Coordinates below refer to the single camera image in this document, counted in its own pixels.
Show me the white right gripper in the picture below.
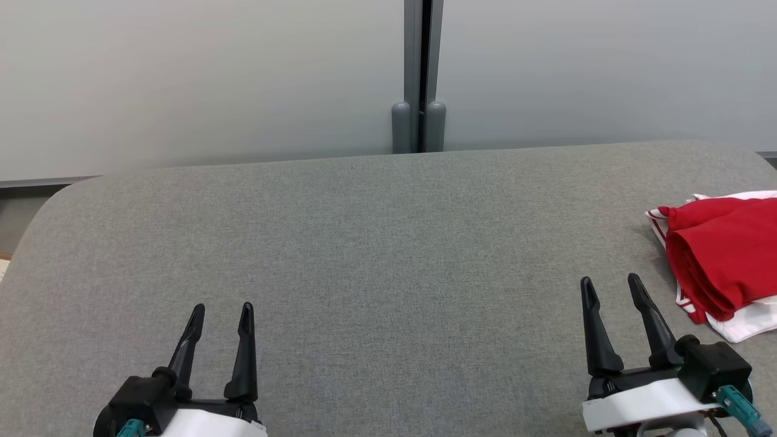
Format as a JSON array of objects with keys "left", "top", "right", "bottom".
[{"left": 580, "top": 273, "right": 709, "bottom": 433}]

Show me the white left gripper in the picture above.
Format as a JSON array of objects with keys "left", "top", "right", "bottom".
[{"left": 158, "top": 302, "right": 268, "bottom": 437}]

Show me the red Bulls basketball jersey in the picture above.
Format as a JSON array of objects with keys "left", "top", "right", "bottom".
[{"left": 645, "top": 195, "right": 777, "bottom": 344}]

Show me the right cable with teal plug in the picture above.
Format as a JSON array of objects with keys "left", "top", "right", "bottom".
[{"left": 713, "top": 385, "right": 764, "bottom": 437}]

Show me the grey cylindrical post bumper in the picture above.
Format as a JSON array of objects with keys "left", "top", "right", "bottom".
[
  {"left": 426, "top": 101, "right": 447, "bottom": 152},
  {"left": 392, "top": 102, "right": 412, "bottom": 154}
]

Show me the grey partition post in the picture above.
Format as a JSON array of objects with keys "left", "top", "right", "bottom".
[{"left": 404, "top": 0, "right": 445, "bottom": 154}]

